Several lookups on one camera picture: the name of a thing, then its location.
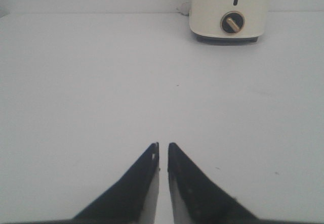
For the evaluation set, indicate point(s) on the white two-slot toaster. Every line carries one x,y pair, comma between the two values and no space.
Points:
228,20

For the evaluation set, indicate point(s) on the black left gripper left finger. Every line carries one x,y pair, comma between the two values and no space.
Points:
133,197

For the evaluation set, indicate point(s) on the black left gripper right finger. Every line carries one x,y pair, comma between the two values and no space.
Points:
195,197

